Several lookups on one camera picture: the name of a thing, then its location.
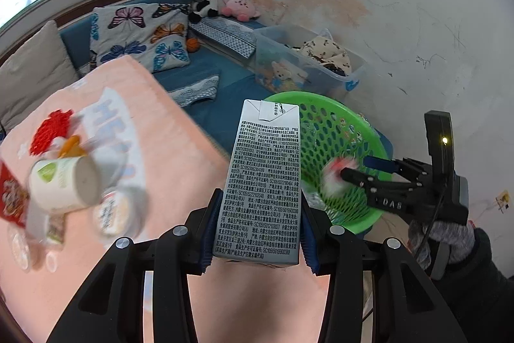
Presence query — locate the blue bed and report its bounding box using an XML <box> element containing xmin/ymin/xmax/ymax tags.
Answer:
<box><xmin>58</xmin><ymin>0</ymin><xmax>396</xmax><ymax>167</ymax></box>

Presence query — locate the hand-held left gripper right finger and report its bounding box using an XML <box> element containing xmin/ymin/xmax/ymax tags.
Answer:
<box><xmin>299</xmin><ymin>192</ymin><xmax>468</xmax><ymax>343</ymax></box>

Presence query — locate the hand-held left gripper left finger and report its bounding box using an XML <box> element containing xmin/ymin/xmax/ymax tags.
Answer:
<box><xmin>46</xmin><ymin>188</ymin><xmax>226</xmax><ymax>343</ymax></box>

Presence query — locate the folded patterned mat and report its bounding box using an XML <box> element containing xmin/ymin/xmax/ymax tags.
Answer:
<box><xmin>189</xmin><ymin>17</ymin><xmax>266</xmax><ymax>58</ymax></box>

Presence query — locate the green plastic mesh basket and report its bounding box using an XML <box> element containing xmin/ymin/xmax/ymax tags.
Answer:
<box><xmin>263</xmin><ymin>91</ymin><xmax>392</xmax><ymax>235</ymax></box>

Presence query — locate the person's right forearm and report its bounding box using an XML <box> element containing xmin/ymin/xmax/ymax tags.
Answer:
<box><xmin>434</xmin><ymin>228</ymin><xmax>514</xmax><ymax>343</ymax></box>

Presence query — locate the pink printed blanket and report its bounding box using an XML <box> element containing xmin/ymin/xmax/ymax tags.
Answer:
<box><xmin>0</xmin><ymin>54</ymin><xmax>334</xmax><ymax>343</ymax></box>

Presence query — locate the white printed milk carton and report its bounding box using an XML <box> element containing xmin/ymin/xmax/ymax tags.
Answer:
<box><xmin>211</xmin><ymin>99</ymin><xmax>302</xmax><ymax>267</ymax></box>

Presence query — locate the clear plastic cup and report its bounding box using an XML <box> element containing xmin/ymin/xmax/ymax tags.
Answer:
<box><xmin>6</xmin><ymin>202</ymin><xmax>67</xmax><ymax>273</ymax></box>

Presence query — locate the large butterfly print pillow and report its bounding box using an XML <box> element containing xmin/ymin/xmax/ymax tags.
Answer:
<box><xmin>89</xmin><ymin>3</ymin><xmax>191</xmax><ymax>74</ymax></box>

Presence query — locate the small white yogurt cup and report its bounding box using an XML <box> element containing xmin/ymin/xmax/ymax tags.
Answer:
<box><xmin>92</xmin><ymin>190</ymin><xmax>139</xmax><ymax>237</ymax></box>

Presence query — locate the black cable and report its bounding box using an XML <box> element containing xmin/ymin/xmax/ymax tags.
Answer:
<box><xmin>413</xmin><ymin>186</ymin><xmax>447</xmax><ymax>259</ymax></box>

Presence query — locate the cream printed cloth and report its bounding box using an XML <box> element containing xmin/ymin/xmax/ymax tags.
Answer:
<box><xmin>297</xmin><ymin>35</ymin><xmax>353</xmax><ymax>76</ymax></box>

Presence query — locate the person's right hand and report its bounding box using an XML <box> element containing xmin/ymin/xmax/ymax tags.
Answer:
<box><xmin>407</xmin><ymin>220</ymin><xmax>476</xmax><ymax>280</ymax></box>

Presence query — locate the red snack packet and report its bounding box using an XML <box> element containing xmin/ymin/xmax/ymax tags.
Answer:
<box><xmin>0</xmin><ymin>160</ymin><xmax>31</xmax><ymax>227</ymax></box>

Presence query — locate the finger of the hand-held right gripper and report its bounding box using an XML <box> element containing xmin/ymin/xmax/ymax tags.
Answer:
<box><xmin>365</xmin><ymin>156</ymin><xmax>433</xmax><ymax>185</ymax></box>
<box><xmin>341</xmin><ymin>168</ymin><xmax>404</xmax><ymax>194</ymax></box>

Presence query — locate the beige cushion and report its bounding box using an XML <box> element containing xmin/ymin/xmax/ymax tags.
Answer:
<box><xmin>0</xmin><ymin>20</ymin><xmax>79</xmax><ymax>135</ymax></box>

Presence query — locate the clear plastic storage bin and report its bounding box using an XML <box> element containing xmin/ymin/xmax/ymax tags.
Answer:
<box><xmin>253</xmin><ymin>25</ymin><xmax>368</xmax><ymax>98</ymax></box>

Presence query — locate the teddy bear picture box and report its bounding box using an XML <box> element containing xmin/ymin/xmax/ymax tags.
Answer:
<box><xmin>257</xmin><ymin>59</ymin><xmax>310</xmax><ymax>92</ymax></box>

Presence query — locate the pink round plush toy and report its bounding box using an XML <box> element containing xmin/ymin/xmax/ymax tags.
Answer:
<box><xmin>219</xmin><ymin>0</ymin><xmax>261</xmax><ymax>21</ymax></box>

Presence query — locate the white paper cup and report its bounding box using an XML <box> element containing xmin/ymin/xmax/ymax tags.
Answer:
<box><xmin>27</xmin><ymin>155</ymin><xmax>102</xmax><ymax>212</ymax></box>

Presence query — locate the red and white wrapper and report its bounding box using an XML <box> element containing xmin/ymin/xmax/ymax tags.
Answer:
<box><xmin>320</xmin><ymin>156</ymin><xmax>351</xmax><ymax>200</ymax></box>

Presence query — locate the grey patterned cloth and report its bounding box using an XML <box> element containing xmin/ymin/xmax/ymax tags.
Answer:
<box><xmin>169</xmin><ymin>75</ymin><xmax>221</xmax><ymax>107</ymax></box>

